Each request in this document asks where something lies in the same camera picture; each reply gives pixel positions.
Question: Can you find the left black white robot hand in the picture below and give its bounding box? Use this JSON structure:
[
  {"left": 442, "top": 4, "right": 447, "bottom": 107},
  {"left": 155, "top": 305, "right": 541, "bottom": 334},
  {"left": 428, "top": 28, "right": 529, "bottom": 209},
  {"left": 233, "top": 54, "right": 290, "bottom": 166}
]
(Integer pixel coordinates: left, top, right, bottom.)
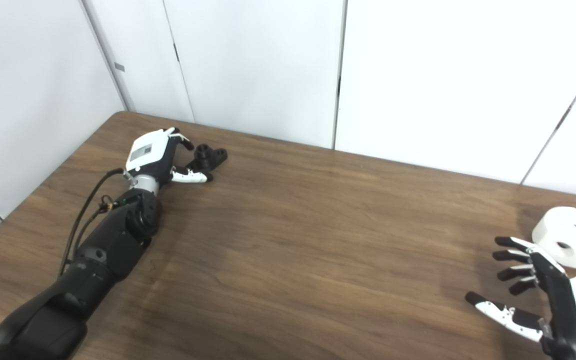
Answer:
[{"left": 125, "top": 127, "right": 214, "bottom": 184}]

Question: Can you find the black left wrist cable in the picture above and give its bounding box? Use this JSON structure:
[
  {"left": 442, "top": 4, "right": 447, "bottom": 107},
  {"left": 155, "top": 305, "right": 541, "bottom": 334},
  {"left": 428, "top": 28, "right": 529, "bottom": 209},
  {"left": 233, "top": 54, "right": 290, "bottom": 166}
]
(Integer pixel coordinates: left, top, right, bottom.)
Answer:
[{"left": 58, "top": 168, "right": 133, "bottom": 278}]

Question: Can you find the black flanged holder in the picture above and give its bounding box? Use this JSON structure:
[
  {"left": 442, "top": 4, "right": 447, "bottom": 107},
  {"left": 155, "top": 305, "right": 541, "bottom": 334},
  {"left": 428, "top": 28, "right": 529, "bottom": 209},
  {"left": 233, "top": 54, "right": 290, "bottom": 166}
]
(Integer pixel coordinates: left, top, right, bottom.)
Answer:
[{"left": 186, "top": 144, "right": 228, "bottom": 173}]

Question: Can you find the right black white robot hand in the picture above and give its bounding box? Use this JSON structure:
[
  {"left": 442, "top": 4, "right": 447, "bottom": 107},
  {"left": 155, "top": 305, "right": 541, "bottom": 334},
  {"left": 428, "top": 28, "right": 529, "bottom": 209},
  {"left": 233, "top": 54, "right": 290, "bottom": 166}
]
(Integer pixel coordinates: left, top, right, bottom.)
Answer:
[{"left": 465, "top": 236, "right": 576, "bottom": 360}]

